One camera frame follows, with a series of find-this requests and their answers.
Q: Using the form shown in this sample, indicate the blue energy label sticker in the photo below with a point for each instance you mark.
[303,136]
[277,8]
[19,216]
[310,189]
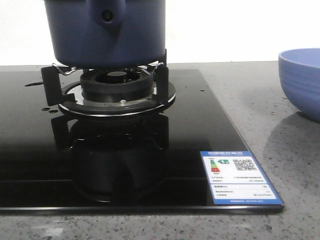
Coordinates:
[236,178]

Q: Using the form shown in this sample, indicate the light blue bowl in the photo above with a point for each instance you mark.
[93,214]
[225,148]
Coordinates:
[299,73]

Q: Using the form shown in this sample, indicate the black right pan support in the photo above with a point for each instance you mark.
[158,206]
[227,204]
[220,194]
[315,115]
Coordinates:
[70,101]

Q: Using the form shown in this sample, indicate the black glass gas cooktop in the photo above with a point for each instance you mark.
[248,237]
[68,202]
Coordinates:
[52,163]

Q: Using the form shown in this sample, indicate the dark blue cooking pot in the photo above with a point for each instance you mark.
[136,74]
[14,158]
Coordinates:
[97,34]

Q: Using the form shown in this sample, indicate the right gas burner head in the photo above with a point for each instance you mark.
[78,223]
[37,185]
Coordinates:
[108,86]

